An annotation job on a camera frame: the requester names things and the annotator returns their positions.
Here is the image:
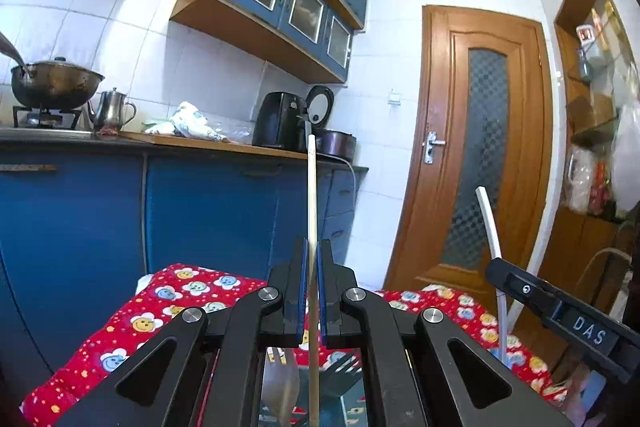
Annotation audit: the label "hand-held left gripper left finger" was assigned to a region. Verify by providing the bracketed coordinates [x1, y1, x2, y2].
[55, 237, 308, 427]

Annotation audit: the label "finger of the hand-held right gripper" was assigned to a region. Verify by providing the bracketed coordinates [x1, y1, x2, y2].
[484, 258, 557, 320]

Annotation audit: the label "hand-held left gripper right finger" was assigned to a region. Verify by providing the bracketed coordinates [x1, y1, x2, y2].
[317, 238, 573, 427]

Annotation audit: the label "white chopstick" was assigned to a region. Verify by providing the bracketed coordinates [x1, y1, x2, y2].
[475, 187, 512, 358]

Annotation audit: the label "metal spoon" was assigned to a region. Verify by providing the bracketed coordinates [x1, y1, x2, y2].
[262, 347, 301, 427]

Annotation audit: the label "wooden chopstick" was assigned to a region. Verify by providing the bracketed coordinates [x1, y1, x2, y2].
[306, 134, 321, 427]

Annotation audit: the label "light blue utensil organizer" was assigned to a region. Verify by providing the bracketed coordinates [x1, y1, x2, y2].
[259, 347, 372, 427]

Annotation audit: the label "wooden door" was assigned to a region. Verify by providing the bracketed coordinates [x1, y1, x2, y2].
[385, 4, 556, 304]

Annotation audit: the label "blue kitchen base cabinets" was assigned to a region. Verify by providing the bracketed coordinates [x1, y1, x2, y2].
[0, 129, 371, 388]

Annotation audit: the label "red floral blanket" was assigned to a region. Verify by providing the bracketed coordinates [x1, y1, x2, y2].
[20, 263, 568, 427]

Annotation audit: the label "black rice cooker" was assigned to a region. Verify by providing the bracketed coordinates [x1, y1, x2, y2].
[305, 85, 359, 160]

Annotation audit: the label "white plastic bag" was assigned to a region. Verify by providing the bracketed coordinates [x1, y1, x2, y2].
[610, 102, 640, 219]

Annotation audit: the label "black air fryer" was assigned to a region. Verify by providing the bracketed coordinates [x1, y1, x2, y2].
[251, 92, 309, 152]

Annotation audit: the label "clear plastic bag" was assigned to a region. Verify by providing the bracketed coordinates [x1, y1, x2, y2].
[210, 119, 256, 144]

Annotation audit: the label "wooden shelf unit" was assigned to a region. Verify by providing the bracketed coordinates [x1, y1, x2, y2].
[552, 0, 640, 338]

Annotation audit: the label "white patterned cloth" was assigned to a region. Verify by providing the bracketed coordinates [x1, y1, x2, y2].
[170, 102, 229, 142]

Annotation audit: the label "steel kettle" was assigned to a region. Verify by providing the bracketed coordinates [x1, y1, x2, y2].
[90, 88, 137, 134]

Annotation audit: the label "gas stove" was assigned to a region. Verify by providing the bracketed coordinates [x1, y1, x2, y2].
[12, 104, 84, 130]

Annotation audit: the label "dark metal wok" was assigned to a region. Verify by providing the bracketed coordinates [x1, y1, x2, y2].
[0, 32, 106, 112]

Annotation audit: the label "white power cable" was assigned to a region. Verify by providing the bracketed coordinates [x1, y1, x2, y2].
[340, 156, 360, 212]

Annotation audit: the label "metal door handle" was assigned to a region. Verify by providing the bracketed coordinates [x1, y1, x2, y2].
[422, 132, 446, 166]

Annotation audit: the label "glass door wall cabinet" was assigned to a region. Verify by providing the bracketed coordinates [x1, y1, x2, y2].
[169, 0, 366, 84]

